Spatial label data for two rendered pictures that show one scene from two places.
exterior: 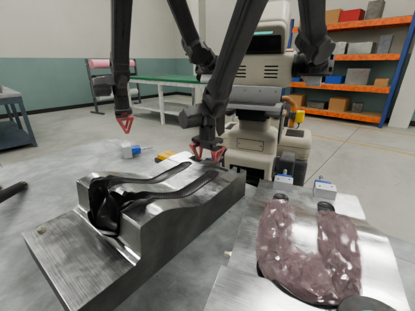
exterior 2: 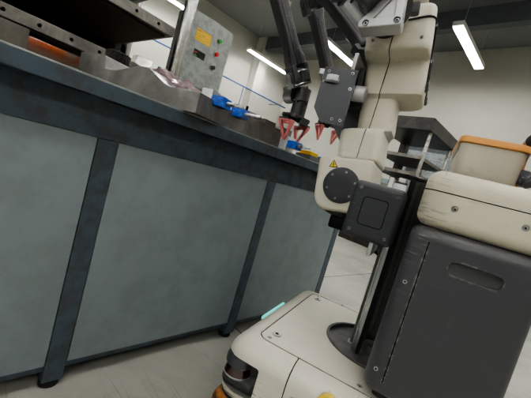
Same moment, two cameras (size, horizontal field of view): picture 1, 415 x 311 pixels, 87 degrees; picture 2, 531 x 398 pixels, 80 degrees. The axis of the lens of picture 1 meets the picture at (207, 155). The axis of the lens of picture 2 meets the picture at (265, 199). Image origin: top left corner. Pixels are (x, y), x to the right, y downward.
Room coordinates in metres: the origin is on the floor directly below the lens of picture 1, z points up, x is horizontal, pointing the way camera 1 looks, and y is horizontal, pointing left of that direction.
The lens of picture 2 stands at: (0.76, -1.24, 0.71)
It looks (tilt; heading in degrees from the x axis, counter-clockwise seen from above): 5 degrees down; 92
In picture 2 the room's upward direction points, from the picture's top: 16 degrees clockwise
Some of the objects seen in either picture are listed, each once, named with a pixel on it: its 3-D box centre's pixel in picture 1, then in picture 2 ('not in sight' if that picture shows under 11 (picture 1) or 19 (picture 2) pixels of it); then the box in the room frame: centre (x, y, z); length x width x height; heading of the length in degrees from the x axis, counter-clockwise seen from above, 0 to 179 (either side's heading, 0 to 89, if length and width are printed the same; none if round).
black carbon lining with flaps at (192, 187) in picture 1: (159, 181); not in sight; (0.48, 0.12, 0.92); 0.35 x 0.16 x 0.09; 141
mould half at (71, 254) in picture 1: (153, 199); (228, 121); (0.47, 0.14, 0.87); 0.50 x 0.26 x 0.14; 141
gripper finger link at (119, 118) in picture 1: (125, 121); (322, 131); (0.89, 0.34, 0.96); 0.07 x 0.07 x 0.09; 24
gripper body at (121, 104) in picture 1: (121, 103); not in sight; (0.91, 0.35, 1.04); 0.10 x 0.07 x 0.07; 24
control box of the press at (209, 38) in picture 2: not in sight; (177, 140); (0.07, 0.75, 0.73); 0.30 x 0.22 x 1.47; 51
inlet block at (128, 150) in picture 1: (138, 149); not in sight; (0.93, 0.32, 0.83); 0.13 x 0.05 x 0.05; 114
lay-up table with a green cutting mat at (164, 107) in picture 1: (178, 96); not in sight; (4.78, 0.62, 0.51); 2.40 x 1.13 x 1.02; 51
